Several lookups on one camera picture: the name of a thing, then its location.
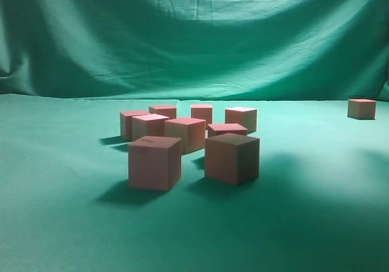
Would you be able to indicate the right-column pink cube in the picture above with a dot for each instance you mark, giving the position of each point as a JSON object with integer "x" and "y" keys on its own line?
{"x": 364, "y": 109}
{"x": 232, "y": 158}

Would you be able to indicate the pink cube placed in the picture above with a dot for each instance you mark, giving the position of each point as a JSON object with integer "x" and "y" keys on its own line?
{"x": 246, "y": 117}
{"x": 202, "y": 111}
{"x": 169, "y": 111}

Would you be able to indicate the left-column pink cube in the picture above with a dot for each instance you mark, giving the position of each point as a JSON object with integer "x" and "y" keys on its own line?
{"x": 148, "y": 125}
{"x": 154, "y": 163}
{"x": 190, "y": 130}
{"x": 218, "y": 129}

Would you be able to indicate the green cloth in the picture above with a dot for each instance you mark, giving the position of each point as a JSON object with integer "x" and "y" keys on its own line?
{"x": 69, "y": 67}

